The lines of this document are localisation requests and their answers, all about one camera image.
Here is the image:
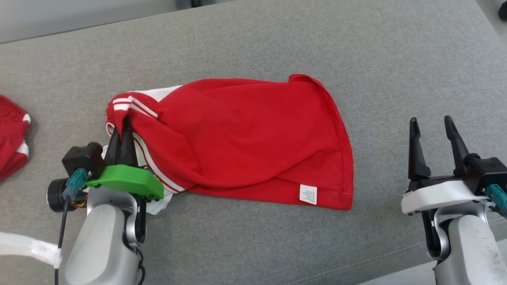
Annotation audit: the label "teal left cable connector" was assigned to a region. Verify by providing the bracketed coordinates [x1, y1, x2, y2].
[62, 168, 88, 200]

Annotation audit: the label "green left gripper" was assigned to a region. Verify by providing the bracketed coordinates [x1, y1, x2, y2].
[85, 116, 164, 200]

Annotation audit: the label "teal cable connector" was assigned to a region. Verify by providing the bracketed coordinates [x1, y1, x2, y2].
[62, 168, 88, 200]
[485, 184, 507, 217]

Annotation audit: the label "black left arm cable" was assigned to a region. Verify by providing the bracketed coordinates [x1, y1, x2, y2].
[53, 198, 70, 285]

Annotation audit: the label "grey fabric sofa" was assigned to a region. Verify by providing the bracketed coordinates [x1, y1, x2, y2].
[0, 0, 507, 285]

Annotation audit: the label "white cable sleeve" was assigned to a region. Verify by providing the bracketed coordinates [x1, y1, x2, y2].
[0, 232, 63, 270]

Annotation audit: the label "red white striped jersey shirt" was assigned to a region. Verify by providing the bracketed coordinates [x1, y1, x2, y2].
[105, 74, 354, 216]

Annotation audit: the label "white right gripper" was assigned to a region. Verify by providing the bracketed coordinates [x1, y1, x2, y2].
[401, 116, 490, 216]

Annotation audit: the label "teal right cable connector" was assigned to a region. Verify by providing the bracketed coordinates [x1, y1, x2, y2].
[485, 184, 507, 217]

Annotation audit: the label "red shorts with white trim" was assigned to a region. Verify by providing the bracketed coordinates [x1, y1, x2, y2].
[0, 95, 31, 182]

